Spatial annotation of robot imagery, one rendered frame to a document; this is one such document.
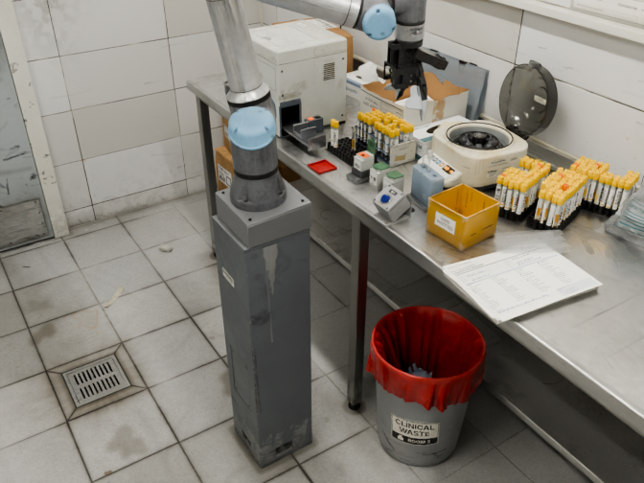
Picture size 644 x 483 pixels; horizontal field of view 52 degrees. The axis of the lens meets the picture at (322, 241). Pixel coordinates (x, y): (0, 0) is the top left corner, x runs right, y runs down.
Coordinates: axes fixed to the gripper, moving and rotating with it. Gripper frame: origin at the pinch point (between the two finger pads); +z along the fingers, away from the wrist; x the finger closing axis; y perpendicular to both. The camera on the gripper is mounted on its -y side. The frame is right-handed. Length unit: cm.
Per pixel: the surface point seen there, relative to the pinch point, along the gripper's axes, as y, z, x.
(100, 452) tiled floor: 105, 110, -11
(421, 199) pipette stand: 0.1, 23.7, 8.9
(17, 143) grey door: 115, 61, -157
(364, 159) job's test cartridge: 9.0, 18.5, -10.3
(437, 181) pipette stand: -2.2, 16.1, 12.8
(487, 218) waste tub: -6.4, 18.1, 31.1
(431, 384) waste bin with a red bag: 8, 69, 36
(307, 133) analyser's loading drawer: 16.9, 21.3, -37.9
